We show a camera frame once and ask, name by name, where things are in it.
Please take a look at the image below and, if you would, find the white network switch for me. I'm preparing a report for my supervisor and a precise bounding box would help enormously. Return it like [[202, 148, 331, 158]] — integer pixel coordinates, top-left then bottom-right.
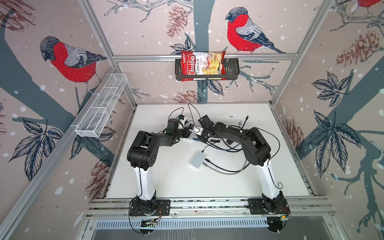
[[188, 132, 196, 141], [189, 151, 207, 170]]

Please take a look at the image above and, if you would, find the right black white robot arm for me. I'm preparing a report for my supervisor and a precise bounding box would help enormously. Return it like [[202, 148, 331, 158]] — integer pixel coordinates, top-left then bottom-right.
[[198, 115, 285, 213]]

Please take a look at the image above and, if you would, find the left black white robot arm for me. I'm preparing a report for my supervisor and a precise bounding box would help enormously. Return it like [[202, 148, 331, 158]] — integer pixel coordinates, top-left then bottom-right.
[[127, 115, 191, 212]]

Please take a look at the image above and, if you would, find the red cassava chips bag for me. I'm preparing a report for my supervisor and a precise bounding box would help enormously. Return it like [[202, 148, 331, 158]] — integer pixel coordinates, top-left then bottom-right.
[[181, 51, 226, 82]]

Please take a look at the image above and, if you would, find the black wall basket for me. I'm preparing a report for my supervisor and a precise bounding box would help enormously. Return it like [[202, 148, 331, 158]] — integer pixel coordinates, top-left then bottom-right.
[[175, 58, 240, 82]]

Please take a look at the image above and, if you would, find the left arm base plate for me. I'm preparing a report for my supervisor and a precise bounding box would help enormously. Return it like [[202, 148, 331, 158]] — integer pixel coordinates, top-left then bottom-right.
[[129, 198, 171, 217]]

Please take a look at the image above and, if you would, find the white wire mesh shelf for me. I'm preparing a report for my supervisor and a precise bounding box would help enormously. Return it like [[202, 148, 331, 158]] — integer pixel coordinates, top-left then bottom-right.
[[75, 73, 128, 138]]

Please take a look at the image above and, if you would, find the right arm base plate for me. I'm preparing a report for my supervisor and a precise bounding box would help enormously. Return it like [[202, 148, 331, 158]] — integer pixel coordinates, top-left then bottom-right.
[[248, 198, 291, 216]]

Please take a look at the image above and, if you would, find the aluminium mounting rail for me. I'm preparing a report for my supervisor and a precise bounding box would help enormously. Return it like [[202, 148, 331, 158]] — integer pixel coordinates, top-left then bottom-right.
[[85, 196, 336, 219]]

